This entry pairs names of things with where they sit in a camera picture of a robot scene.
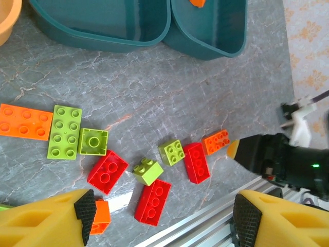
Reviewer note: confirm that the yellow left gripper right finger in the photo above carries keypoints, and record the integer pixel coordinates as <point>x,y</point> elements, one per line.
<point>282,223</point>

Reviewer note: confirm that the teal container holding green legos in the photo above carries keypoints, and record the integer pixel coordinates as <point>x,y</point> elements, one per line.
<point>102,20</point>

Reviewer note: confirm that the aluminium front frame rail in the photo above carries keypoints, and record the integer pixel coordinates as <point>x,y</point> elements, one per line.
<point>200,223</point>

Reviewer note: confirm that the green upturned square lego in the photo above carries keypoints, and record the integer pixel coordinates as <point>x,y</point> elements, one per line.
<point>93,141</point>

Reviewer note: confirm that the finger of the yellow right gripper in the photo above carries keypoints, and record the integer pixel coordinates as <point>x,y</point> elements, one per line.
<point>233,150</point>

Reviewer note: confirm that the red lego brick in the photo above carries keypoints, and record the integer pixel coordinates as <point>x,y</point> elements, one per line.
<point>153,203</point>
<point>197,163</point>
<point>108,171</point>

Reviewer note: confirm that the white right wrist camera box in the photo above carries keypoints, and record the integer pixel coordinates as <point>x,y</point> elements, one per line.
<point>300,128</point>

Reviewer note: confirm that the small-studded orange lego brick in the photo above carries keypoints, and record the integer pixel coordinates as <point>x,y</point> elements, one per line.
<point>216,142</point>

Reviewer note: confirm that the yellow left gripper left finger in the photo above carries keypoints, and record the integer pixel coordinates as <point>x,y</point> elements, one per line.
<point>38,221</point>

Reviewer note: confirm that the orange plastic container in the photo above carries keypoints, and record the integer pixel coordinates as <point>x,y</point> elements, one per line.
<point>7,23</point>

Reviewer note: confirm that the teal container holding orange legos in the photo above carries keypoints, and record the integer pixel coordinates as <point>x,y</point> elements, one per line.
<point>218,25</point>

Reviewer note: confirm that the long green lego brick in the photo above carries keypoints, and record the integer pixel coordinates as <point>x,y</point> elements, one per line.
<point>64,132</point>

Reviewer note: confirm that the green square lego brick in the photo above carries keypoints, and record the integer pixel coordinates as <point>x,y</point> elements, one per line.
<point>149,173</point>
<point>171,152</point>

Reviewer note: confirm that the orange lego plate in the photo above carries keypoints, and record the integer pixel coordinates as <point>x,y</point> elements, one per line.
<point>25,122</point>

